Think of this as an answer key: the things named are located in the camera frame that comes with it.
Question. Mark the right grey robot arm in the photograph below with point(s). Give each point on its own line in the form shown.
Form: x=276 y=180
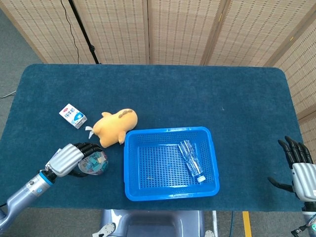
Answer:
x=309 y=219

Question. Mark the blue plastic perforated basket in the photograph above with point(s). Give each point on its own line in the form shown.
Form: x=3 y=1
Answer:
x=158 y=182

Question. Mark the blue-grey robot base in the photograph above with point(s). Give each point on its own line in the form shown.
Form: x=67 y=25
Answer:
x=153 y=222

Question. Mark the teal table cloth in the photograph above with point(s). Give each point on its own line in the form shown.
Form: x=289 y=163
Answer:
x=197 y=98

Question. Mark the bamboo folding screen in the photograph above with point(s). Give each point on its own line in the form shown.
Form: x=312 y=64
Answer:
x=182 y=29

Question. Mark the yellow plush dinosaur toy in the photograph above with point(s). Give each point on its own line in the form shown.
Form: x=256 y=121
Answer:
x=113 y=126

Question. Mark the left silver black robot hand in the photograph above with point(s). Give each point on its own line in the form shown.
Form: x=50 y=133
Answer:
x=64 y=160

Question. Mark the clear plastic water bottle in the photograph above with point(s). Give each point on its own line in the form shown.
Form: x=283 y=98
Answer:
x=191 y=160

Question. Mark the white milk carton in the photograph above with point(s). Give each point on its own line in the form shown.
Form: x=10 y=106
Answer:
x=71 y=114

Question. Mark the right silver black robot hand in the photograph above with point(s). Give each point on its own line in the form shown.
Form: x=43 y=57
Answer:
x=304 y=177

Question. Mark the yellow floor tape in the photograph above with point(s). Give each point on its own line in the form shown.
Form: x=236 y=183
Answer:
x=247 y=224

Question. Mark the black stand pole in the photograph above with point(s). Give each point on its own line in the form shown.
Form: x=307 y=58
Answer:
x=82 y=29

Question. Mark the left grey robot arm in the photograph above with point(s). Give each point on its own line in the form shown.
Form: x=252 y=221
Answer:
x=24 y=192

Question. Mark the white floor strip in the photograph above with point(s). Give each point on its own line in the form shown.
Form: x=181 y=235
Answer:
x=215 y=222

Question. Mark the clear tub of binder clips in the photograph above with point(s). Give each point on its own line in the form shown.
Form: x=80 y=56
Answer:
x=95 y=163

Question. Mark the purple drink carton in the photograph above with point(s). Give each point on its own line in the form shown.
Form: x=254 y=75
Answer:
x=58 y=151

